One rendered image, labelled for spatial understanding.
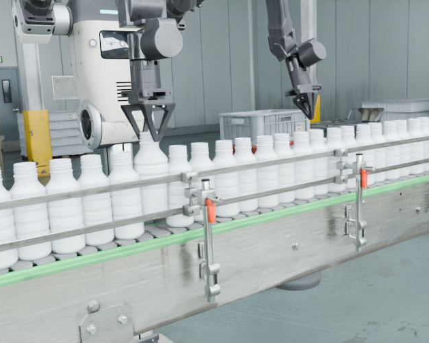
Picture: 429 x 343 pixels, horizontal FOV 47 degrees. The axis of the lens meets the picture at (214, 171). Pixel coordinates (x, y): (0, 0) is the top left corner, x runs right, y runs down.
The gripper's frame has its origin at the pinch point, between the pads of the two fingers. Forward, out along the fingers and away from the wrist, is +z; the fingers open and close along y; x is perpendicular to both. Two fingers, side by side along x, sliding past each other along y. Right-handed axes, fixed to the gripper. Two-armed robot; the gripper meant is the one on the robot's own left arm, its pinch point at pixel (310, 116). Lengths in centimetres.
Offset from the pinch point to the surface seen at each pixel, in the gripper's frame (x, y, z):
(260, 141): -18.0, -37.7, 9.7
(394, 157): -16.7, 10.2, 18.9
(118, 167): -18, -73, 11
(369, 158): -17.4, -1.4, 17.9
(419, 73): 523, 961, -222
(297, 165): -16.3, -26.7, 16.4
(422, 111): 324, 595, -80
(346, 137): -17.3, -7.7, 11.3
